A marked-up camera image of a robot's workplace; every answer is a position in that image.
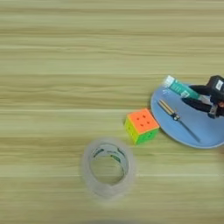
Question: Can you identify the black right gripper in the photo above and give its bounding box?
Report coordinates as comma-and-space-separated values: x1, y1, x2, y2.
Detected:
181, 84, 224, 119

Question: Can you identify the green white glue stick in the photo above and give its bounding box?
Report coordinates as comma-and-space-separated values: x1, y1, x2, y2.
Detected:
162, 74, 203, 101

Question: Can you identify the small golden handle screwdriver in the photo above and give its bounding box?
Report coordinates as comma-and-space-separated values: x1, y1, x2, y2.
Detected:
157, 99, 202, 144

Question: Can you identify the colourful puzzle cube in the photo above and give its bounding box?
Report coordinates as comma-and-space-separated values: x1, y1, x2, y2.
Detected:
123, 108, 161, 146

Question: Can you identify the black box with white label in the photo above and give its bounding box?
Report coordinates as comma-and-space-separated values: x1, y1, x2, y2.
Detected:
206, 74, 224, 102

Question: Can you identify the blue round plate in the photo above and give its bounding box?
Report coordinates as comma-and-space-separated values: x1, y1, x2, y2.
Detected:
150, 83, 224, 150

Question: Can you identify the clear tape roll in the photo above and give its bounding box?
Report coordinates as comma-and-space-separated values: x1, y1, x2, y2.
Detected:
80, 136, 137, 203

